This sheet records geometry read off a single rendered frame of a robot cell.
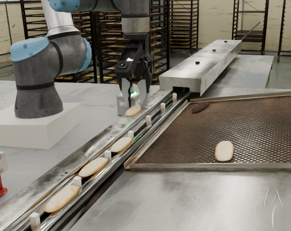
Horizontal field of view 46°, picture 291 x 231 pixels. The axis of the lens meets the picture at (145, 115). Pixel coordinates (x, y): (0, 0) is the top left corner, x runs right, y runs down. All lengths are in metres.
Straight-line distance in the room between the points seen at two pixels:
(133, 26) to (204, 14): 7.16
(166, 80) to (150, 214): 0.92
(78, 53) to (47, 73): 0.13
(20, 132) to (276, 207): 0.75
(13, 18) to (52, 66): 6.02
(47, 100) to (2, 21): 5.85
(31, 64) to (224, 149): 0.63
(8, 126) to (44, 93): 0.14
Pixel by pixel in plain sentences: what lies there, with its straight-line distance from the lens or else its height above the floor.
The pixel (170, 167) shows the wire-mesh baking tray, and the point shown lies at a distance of 0.70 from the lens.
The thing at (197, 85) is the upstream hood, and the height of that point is 0.89.
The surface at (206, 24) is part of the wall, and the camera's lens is 8.07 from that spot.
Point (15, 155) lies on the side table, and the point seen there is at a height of 0.82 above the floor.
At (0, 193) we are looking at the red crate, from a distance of 0.83.
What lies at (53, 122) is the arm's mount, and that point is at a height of 0.89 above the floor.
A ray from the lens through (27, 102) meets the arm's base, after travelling 1.10.
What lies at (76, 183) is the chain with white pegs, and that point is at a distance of 0.76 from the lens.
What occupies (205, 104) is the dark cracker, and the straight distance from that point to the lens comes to 1.09.
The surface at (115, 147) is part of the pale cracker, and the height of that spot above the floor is 0.86.
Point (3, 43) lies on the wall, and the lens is 6.90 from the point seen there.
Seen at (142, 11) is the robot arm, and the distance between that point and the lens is 0.94.
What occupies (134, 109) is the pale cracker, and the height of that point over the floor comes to 0.93.
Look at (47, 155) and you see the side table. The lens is 1.00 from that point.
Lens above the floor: 1.24
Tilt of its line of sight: 19 degrees down
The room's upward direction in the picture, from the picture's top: 1 degrees counter-clockwise
